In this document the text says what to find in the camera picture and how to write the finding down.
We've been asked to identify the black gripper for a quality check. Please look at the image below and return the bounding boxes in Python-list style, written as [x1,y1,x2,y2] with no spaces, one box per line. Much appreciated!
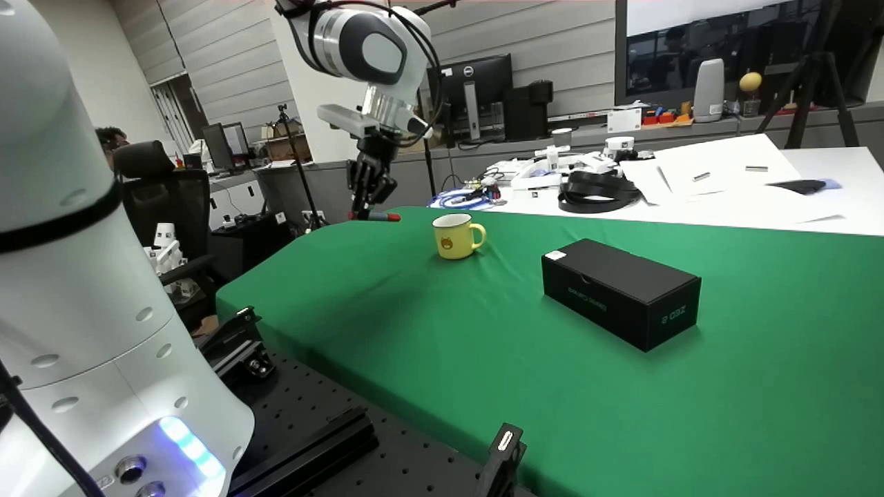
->
[348,129,397,221]

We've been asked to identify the red and white marker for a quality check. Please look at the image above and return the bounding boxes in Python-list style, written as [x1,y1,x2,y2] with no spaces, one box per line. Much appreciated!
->
[370,213,400,221]

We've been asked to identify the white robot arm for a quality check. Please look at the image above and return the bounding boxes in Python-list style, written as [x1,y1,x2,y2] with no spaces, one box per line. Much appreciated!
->
[0,0,255,497]

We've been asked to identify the black light stand pole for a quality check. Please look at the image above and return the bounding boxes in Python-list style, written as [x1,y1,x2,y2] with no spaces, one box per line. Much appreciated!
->
[400,0,462,201]

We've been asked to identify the yellow mug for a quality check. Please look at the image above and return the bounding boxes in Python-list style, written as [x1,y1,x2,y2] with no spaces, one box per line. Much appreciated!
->
[433,213,486,260]

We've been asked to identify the black Dell monitor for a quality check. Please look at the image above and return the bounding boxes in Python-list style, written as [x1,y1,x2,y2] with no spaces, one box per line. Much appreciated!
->
[429,56,513,147]

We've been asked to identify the black desktop computer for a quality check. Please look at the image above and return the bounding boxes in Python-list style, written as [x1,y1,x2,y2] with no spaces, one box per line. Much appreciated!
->
[502,79,552,140]

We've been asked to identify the black office chair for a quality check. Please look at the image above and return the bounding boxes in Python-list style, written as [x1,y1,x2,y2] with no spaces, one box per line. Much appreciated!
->
[114,140,214,266]

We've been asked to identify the black table clamp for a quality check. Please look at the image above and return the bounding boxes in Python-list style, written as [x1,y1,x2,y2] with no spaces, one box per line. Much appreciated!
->
[477,423,529,497]

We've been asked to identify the black rectangular box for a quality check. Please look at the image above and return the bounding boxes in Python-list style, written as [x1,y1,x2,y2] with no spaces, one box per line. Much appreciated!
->
[541,241,703,350]

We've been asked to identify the white speaker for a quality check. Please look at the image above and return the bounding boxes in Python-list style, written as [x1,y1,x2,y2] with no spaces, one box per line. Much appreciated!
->
[694,57,723,122]

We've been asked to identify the white paper sheets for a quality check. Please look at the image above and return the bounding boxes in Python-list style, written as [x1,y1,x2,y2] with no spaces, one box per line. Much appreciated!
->
[495,133,884,238]

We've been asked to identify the yellow ball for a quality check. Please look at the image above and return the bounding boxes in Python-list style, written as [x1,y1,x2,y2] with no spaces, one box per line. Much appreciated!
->
[737,72,763,94]

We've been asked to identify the green table cloth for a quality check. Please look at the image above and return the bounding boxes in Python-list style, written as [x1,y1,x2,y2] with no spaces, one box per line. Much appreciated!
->
[218,206,884,497]

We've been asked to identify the blue cable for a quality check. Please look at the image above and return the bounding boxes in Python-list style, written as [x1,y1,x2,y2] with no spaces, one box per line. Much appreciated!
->
[432,185,506,213]

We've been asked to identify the black coiled cable bundle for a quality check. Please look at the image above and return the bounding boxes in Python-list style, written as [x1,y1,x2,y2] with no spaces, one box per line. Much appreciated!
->
[556,168,643,214]

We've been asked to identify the black camera tripod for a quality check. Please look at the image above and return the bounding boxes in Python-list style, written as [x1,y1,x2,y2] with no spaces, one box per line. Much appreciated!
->
[761,0,882,148]

